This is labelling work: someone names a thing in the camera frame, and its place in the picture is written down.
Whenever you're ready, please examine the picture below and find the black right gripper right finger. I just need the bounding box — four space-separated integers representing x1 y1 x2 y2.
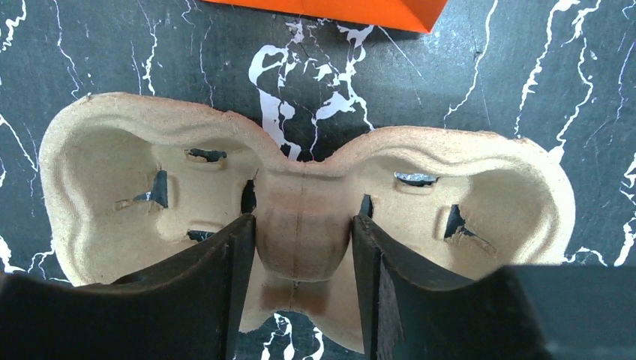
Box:
352 214 635 359

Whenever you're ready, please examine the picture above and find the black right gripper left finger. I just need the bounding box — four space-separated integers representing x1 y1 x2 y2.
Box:
1 214 255 359

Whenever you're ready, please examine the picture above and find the single brown pulp cup carrier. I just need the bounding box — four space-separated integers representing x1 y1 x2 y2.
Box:
39 92 575 352

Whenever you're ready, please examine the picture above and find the orange paper bag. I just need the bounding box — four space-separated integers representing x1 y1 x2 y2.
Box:
218 0 447 34

